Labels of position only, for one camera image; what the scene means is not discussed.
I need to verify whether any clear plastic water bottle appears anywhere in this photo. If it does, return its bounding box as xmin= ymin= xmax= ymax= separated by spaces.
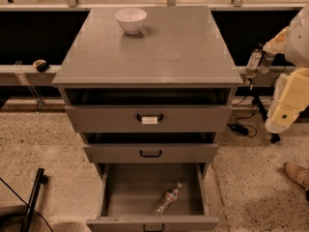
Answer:
xmin=154 ymin=183 xmax=183 ymax=217

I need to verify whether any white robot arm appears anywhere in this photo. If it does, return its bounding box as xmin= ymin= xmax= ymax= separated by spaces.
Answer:
xmin=263 ymin=4 xmax=309 ymax=133

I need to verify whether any grey drawer cabinet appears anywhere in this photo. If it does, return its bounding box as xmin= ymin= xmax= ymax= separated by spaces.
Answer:
xmin=51 ymin=5 xmax=244 ymax=179

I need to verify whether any grey middle drawer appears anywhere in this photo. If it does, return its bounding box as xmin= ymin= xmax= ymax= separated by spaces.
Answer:
xmin=84 ymin=132 xmax=218 ymax=163

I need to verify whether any grey drawer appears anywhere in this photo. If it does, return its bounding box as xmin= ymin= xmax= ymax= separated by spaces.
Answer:
xmin=84 ymin=132 xmax=218 ymax=163
xmin=64 ymin=88 xmax=234 ymax=134
xmin=87 ymin=163 xmax=219 ymax=232

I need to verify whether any grey top drawer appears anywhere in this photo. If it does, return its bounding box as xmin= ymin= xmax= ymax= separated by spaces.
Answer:
xmin=64 ymin=88 xmax=234 ymax=134

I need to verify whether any grey bottom drawer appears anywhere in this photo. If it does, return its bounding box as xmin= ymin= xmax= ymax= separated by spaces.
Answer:
xmin=87 ymin=163 xmax=219 ymax=232

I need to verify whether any water bottle on ledge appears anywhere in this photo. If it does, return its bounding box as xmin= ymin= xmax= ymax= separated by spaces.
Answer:
xmin=258 ymin=52 xmax=275 ymax=73
xmin=245 ymin=44 xmax=263 ymax=77

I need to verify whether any white ceramic bowl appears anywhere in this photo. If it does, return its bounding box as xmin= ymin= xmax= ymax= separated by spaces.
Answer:
xmin=115 ymin=9 xmax=147 ymax=34

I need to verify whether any small tape measure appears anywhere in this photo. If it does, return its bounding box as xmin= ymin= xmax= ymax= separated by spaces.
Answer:
xmin=33 ymin=59 xmax=49 ymax=73

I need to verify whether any black stand leg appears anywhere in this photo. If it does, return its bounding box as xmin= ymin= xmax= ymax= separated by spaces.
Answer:
xmin=250 ymin=89 xmax=281 ymax=144

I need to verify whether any tan shoe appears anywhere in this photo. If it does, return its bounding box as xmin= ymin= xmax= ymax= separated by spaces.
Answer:
xmin=284 ymin=161 xmax=309 ymax=189

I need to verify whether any white tape label on handle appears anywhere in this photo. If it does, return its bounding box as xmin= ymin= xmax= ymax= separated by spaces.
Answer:
xmin=141 ymin=116 xmax=158 ymax=125

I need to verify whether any black power adapter with cable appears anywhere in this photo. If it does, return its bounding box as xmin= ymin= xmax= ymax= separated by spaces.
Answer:
xmin=227 ymin=110 xmax=258 ymax=138

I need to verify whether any black frame bar with cable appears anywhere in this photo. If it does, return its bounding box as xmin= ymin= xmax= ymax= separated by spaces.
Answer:
xmin=0 ymin=168 xmax=53 ymax=232

